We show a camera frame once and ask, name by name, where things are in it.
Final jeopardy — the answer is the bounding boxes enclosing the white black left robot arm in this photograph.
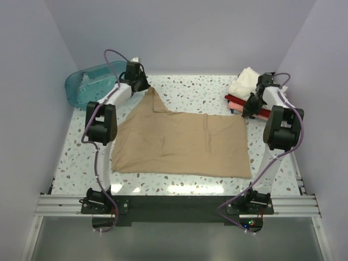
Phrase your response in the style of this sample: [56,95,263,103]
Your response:
[81,57,150,215]

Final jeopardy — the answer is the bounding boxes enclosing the cream folded t shirt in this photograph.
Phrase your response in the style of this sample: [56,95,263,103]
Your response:
[228,67,288,101]

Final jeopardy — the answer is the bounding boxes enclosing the teal transparent plastic bin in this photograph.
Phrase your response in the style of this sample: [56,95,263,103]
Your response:
[65,61,126,110]

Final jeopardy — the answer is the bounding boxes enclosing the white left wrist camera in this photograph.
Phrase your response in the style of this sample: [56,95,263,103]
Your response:
[130,57,141,63]

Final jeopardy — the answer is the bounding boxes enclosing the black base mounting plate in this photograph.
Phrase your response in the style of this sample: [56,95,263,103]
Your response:
[79,191,275,231]

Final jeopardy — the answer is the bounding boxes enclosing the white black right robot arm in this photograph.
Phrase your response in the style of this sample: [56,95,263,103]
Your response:
[235,73,304,214]

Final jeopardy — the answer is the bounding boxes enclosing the pink folded t shirt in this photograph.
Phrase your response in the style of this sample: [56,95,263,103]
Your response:
[228,101,268,121]

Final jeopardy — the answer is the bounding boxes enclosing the red folded t shirt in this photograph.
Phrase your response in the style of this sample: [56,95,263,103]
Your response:
[225,95,270,117]

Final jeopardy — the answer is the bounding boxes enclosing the aluminium front rail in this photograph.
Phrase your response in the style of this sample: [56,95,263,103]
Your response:
[34,195,321,218]

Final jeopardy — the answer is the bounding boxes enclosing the beige t shirt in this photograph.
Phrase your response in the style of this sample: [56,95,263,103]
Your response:
[111,88,252,179]

